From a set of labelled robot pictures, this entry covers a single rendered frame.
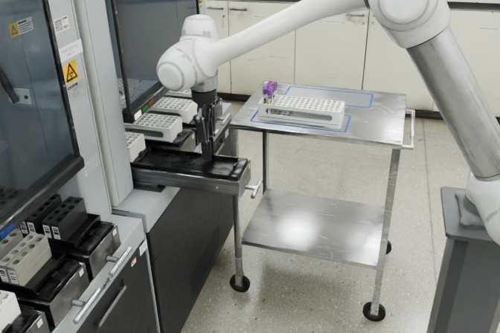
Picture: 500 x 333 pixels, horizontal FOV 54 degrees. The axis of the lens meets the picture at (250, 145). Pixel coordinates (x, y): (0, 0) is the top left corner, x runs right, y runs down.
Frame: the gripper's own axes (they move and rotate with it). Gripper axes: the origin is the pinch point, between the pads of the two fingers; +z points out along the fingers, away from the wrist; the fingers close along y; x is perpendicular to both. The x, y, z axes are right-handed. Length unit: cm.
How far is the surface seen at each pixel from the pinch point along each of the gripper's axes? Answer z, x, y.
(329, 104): -3.7, 33.8, -34.1
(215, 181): 4.6, 6.1, 11.3
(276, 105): -3.8, 15.5, -29.2
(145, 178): 7.0, -17.0, 11.3
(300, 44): 33, -10, -224
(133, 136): -2.2, -24.5, 1.9
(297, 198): 57, 19, -60
